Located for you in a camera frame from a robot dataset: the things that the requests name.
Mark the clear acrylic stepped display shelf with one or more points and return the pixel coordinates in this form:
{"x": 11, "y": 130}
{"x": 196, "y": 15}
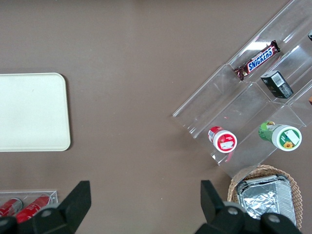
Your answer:
{"x": 243, "y": 102}

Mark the red and white cup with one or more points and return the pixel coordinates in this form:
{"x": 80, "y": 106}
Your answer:
{"x": 225, "y": 141}

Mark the small black carton box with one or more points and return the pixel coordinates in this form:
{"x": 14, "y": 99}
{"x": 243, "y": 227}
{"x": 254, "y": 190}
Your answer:
{"x": 276, "y": 85}

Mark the clear acrylic bottle rack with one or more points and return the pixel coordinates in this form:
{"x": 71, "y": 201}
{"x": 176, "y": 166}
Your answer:
{"x": 54, "y": 194}

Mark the brown cookie box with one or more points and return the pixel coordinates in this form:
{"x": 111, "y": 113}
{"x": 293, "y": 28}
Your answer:
{"x": 310, "y": 100}

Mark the light wicker basket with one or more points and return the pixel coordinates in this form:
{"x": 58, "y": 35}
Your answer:
{"x": 297, "y": 192}

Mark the Snickers chocolate bar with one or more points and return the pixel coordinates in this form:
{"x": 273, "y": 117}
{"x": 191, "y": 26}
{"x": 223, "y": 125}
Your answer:
{"x": 259, "y": 59}

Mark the aluminium foil container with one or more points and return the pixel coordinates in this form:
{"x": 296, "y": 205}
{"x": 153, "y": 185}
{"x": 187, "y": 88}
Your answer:
{"x": 263, "y": 197}

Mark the cream rectangular plastic tray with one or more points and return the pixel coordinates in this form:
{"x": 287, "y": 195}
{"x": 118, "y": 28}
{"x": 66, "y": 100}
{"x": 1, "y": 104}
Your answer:
{"x": 31, "y": 112}

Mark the green and white cup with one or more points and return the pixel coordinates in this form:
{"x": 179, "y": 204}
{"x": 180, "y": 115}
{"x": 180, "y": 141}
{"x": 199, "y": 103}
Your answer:
{"x": 287, "y": 137}

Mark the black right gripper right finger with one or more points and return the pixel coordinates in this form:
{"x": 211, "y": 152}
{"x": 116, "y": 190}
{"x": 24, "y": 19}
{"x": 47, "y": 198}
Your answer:
{"x": 219, "y": 217}

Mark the red cola bottle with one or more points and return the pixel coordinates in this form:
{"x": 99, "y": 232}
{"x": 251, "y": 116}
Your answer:
{"x": 9, "y": 206}
{"x": 31, "y": 208}

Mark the small black packet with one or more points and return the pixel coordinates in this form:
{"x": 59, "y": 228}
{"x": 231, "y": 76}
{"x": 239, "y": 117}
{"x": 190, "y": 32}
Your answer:
{"x": 310, "y": 36}

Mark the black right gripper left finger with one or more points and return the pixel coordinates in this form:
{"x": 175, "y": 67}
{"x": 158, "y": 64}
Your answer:
{"x": 70, "y": 209}

